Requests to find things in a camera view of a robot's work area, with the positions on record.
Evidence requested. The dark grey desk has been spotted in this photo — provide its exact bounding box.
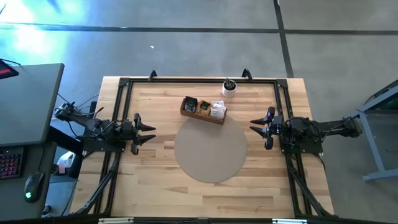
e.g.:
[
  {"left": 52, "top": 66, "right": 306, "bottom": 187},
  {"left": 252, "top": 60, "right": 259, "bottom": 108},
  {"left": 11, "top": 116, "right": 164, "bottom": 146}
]
[{"left": 0, "top": 141, "right": 60, "bottom": 222}]

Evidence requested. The black device with red light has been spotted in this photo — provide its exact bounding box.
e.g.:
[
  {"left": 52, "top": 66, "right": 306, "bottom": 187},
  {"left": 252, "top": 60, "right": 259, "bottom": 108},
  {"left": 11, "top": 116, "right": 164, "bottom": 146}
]
[{"left": 0, "top": 58, "right": 20, "bottom": 80}]

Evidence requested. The grey metal rack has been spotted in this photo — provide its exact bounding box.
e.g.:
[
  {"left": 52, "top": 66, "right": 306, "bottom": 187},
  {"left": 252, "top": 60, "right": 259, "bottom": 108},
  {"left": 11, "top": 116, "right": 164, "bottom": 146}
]
[{"left": 354, "top": 79, "right": 398, "bottom": 183}]

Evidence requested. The white Tazo tea bag packet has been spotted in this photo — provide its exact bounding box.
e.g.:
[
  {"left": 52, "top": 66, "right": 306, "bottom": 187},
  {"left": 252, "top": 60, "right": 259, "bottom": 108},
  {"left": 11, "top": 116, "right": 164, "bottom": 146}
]
[{"left": 210, "top": 100, "right": 228, "bottom": 121}]

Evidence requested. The white pot with green plant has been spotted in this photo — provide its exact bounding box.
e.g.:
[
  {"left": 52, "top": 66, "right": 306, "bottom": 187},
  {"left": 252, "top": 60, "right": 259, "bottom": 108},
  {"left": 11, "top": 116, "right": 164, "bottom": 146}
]
[{"left": 221, "top": 77, "right": 238, "bottom": 98}]

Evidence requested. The black computer mouse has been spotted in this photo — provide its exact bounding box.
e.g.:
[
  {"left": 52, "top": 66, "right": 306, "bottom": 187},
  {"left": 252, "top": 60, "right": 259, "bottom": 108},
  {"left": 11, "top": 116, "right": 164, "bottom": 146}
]
[{"left": 24, "top": 170, "right": 47, "bottom": 204}]

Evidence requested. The black aluminium table frame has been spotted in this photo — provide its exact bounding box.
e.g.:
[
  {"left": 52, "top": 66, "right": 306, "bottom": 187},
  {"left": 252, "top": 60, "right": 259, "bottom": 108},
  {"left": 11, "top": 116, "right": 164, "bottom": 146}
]
[{"left": 70, "top": 68, "right": 336, "bottom": 218}]

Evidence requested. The dark tea bag packet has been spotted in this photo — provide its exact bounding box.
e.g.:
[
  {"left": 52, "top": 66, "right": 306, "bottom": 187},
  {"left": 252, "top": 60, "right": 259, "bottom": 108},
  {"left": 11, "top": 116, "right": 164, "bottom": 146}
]
[{"left": 184, "top": 96, "right": 198, "bottom": 113}]

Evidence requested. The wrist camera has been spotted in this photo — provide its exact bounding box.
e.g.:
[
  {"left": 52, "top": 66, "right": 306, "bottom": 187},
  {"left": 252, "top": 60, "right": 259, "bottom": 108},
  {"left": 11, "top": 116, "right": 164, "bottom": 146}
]
[
  {"left": 120, "top": 121, "right": 133, "bottom": 136},
  {"left": 274, "top": 117, "right": 284, "bottom": 135}
]

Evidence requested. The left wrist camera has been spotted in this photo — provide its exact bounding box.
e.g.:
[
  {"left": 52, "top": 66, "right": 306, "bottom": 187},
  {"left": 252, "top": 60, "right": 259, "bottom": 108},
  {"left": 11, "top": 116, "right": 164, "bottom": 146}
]
[{"left": 120, "top": 121, "right": 133, "bottom": 136}]

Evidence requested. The white label roll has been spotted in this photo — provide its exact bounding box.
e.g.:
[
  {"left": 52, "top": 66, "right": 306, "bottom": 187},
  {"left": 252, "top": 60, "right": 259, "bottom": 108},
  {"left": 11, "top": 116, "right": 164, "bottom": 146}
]
[{"left": 57, "top": 151, "right": 75, "bottom": 175}]

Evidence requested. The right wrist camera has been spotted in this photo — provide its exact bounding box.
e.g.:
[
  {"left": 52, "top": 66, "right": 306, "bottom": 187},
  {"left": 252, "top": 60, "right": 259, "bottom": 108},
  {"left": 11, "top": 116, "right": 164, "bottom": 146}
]
[{"left": 274, "top": 117, "right": 284, "bottom": 135}]

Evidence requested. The silver metal bracket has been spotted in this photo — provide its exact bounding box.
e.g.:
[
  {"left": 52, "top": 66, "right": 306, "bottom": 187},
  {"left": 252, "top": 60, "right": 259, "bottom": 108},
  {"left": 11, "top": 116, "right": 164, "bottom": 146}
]
[
  {"left": 272, "top": 218, "right": 308, "bottom": 224},
  {"left": 98, "top": 217, "right": 134, "bottom": 224}
]

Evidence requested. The orange tea bag packet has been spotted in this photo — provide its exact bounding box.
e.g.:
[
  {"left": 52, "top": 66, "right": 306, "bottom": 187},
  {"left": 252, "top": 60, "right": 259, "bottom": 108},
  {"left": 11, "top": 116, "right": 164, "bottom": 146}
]
[{"left": 198, "top": 100, "right": 213, "bottom": 117}]

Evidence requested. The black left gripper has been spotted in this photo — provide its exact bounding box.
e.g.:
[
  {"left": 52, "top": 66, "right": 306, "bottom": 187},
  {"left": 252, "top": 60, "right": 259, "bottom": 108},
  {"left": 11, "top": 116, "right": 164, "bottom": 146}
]
[{"left": 130, "top": 113, "right": 157, "bottom": 156}]

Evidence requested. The wooden tea organizer box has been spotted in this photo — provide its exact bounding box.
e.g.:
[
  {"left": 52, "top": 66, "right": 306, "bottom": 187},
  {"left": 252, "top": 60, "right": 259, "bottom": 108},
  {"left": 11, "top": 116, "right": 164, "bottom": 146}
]
[{"left": 180, "top": 95, "right": 228, "bottom": 126}]

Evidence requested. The round grey placemat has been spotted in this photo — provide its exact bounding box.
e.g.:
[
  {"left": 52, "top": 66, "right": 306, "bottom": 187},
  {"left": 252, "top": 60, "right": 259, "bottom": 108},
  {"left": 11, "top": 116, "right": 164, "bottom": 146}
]
[{"left": 174, "top": 116, "right": 249, "bottom": 184}]

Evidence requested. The backlit computer keyboard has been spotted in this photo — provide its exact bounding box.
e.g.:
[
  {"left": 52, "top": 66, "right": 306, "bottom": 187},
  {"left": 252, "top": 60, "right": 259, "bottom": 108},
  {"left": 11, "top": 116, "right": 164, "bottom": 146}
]
[{"left": 0, "top": 146, "right": 25, "bottom": 181}]

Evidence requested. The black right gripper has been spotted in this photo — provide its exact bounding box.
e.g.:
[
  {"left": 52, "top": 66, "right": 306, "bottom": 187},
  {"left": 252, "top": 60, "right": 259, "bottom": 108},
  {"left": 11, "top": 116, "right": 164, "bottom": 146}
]
[{"left": 249, "top": 106, "right": 276, "bottom": 151}]

